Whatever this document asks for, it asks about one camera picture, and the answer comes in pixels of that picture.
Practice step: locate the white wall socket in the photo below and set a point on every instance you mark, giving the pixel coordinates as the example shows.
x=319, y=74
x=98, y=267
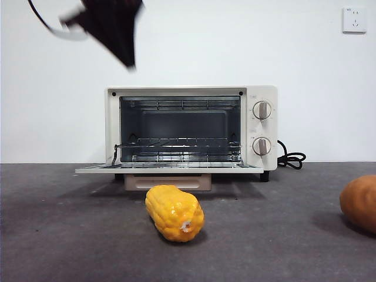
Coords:
x=355, y=20

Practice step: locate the brown potato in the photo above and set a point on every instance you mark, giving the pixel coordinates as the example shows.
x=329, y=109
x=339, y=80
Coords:
x=361, y=202

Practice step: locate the cream oven knob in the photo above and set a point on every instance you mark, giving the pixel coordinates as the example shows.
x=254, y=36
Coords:
x=262, y=146
x=262, y=110

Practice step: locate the yellow corn cob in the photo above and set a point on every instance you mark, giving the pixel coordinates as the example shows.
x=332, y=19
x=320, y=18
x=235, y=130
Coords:
x=173, y=211

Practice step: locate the cream Toshiba toaster oven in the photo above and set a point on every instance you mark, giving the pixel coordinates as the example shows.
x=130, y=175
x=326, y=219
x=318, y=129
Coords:
x=264, y=129

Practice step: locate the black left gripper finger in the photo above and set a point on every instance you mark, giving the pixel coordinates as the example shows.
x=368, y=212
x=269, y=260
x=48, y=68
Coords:
x=117, y=29

